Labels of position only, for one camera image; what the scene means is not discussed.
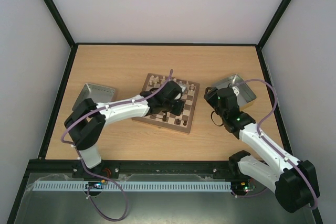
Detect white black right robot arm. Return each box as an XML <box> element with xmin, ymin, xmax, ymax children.
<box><xmin>204</xmin><ymin>87</ymin><xmax>320</xmax><ymax>213</ymax></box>

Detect slotted white cable duct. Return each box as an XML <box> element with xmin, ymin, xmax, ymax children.
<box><xmin>33</xmin><ymin>181</ymin><xmax>232</xmax><ymax>192</ymax></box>

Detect black enclosure frame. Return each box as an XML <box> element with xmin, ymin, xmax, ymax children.
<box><xmin>6</xmin><ymin>0</ymin><xmax>323</xmax><ymax>224</ymax></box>

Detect metal tin tray right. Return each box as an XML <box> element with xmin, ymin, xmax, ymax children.
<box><xmin>211</xmin><ymin>73</ymin><xmax>257</xmax><ymax>110</ymax></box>

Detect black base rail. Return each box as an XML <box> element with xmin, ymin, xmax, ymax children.
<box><xmin>26</xmin><ymin>158</ymin><xmax>305</xmax><ymax>183</ymax></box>

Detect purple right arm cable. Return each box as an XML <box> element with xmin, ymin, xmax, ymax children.
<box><xmin>230</xmin><ymin>78</ymin><xmax>320</xmax><ymax>210</ymax></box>

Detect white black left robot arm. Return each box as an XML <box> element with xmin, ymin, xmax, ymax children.
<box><xmin>61</xmin><ymin>81</ymin><xmax>186</xmax><ymax>169</ymax></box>

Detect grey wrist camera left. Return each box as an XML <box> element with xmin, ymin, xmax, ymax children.
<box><xmin>232</xmin><ymin>87</ymin><xmax>240</xmax><ymax>97</ymax></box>

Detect metal tin lid left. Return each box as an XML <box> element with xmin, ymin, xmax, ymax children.
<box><xmin>72</xmin><ymin>83</ymin><xmax>117</xmax><ymax>111</ymax></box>

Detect wooden chess board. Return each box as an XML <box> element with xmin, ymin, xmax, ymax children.
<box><xmin>132</xmin><ymin>81</ymin><xmax>200</xmax><ymax>134</ymax></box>

